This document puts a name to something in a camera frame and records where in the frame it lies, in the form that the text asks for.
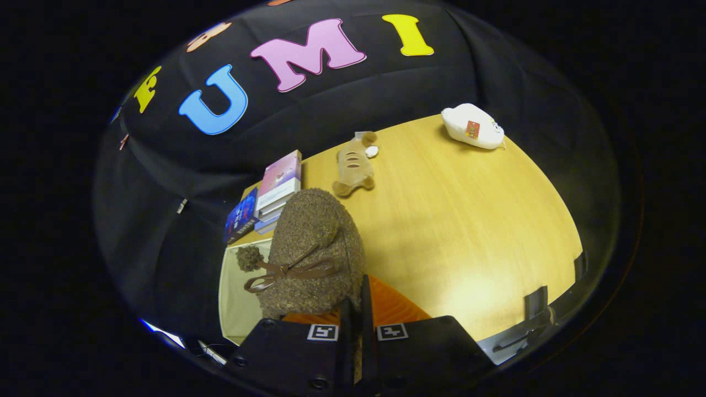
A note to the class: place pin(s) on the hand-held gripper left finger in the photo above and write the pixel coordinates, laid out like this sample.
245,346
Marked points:
292,358

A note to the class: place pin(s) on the dark blue book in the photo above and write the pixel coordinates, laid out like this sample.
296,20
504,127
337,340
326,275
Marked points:
241,218

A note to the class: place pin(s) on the white book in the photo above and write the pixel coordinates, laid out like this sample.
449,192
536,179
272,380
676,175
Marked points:
276,209

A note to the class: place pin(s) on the black backdrop cloth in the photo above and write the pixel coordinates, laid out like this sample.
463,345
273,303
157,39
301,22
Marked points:
331,94

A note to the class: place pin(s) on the black chair frame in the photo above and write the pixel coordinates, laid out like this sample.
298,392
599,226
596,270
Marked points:
535,303

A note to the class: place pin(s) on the white plush toy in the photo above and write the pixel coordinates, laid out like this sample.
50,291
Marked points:
460,124

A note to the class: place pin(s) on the orange clip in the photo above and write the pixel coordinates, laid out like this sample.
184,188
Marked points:
123,141

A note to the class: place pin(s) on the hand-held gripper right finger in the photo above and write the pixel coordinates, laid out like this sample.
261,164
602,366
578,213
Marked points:
365,309

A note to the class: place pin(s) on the lit computer screen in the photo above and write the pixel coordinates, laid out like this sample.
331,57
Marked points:
165,333

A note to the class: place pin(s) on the green fabric storage box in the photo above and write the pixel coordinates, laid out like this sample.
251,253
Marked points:
237,298

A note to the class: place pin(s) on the brown fuzzy slipper shoe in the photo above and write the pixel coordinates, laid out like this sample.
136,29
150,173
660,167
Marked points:
314,237

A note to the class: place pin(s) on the pink cover book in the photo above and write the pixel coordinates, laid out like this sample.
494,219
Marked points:
278,176

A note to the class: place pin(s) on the tan bread plush toy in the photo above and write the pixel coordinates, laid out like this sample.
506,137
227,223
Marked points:
353,165

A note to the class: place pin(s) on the silver clip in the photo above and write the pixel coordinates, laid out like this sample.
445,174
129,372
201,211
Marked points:
181,205

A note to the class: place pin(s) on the pale blue book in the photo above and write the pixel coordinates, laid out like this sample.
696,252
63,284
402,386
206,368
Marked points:
265,225

